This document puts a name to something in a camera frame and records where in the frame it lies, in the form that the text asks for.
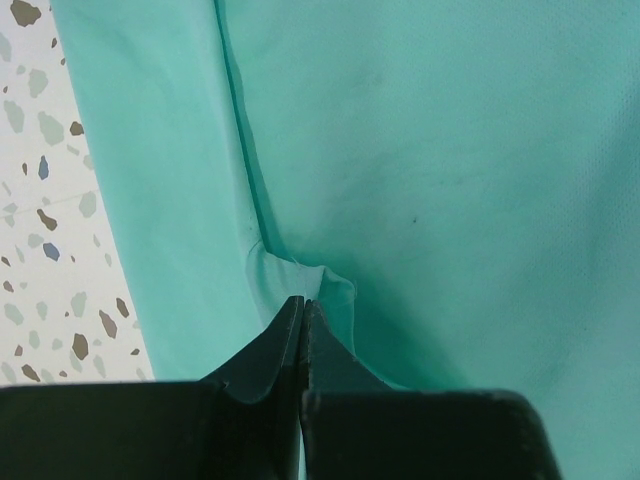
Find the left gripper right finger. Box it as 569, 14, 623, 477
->
300, 301, 561, 479

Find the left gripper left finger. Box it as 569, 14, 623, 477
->
1, 296, 304, 479

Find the teal green t-shirt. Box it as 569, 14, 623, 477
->
52, 1, 639, 479

